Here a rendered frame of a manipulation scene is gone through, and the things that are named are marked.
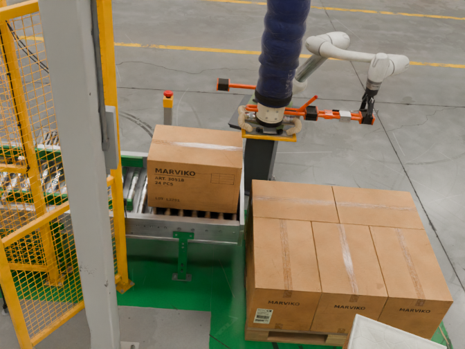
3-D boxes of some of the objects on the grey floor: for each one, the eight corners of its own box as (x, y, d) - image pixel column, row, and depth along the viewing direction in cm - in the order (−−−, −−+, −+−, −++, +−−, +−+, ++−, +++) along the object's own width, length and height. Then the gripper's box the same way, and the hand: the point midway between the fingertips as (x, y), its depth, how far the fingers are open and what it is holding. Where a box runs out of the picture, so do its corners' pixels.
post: (162, 201, 422) (162, 99, 359) (163, 196, 427) (164, 94, 364) (170, 202, 422) (172, 100, 359) (171, 197, 428) (173, 95, 365)
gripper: (362, 76, 311) (353, 106, 324) (371, 97, 291) (361, 127, 305) (374, 77, 311) (365, 107, 325) (383, 98, 292) (373, 129, 305)
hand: (364, 115), depth 314 cm, fingers open, 13 cm apart
